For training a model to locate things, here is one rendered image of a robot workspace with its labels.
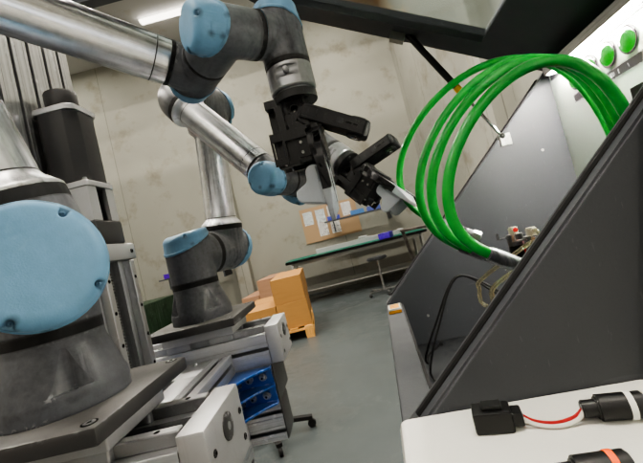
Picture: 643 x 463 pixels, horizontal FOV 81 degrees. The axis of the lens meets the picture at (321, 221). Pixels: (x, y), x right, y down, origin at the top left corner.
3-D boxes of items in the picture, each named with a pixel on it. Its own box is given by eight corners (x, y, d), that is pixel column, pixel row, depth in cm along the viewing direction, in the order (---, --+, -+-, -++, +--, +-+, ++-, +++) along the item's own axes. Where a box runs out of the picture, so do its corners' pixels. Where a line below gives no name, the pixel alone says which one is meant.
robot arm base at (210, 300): (162, 332, 91) (153, 291, 91) (187, 318, 106) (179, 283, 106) (222, 317, 90) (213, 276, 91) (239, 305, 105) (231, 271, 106)
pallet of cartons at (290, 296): (241, 354, 470) (227, 292, 473) (263, 328, 601) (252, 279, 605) (315, 338, 466) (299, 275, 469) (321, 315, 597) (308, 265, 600)
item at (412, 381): (401, 363, 101) (386, 304, 102) (417, 360, 100) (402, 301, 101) (440, 578, 40) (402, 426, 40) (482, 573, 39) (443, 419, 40)
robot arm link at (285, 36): (237, 16, 63) (281, 24, 68) (253, 79, 62) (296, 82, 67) (258, -16, 57) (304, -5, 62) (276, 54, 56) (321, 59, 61)
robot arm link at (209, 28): (178, 77, 59) (242, 81, 65) (201, 36, 50) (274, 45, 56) (167, 29, 59) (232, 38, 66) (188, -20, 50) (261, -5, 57)
